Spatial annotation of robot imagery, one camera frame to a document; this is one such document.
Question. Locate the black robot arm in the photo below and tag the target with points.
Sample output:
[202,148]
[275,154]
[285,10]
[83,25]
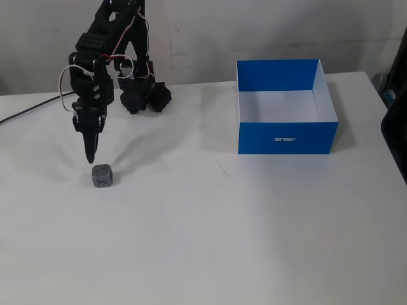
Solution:
[101,38]

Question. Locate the gray cube block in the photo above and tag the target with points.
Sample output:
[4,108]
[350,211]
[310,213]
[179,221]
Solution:
[102,176]

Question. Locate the black plastic case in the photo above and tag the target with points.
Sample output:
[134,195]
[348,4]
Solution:
[395,120]

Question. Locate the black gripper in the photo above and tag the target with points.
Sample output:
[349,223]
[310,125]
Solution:
[88,121]

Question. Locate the gray plastic object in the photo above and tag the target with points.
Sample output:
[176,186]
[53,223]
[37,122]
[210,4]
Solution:
[380,84]

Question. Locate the blue and white cardboard box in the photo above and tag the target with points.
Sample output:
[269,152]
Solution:
[286,101]

